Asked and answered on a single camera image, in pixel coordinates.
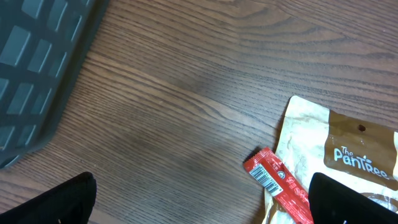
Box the grey plastic mesh basket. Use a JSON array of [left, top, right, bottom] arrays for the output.
[[1, 0, 109, 168]]

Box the red stick sachet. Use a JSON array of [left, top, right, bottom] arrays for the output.
[[243, 147, 314, 224]]

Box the brown white snack bag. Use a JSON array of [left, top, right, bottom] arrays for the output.
[[275, 96, 397, 214]]

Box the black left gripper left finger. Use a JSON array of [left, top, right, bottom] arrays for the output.
[[1, 172, 97, 224]]

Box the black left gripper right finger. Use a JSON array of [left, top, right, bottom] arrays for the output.
[[308, 172, 397, 224]]

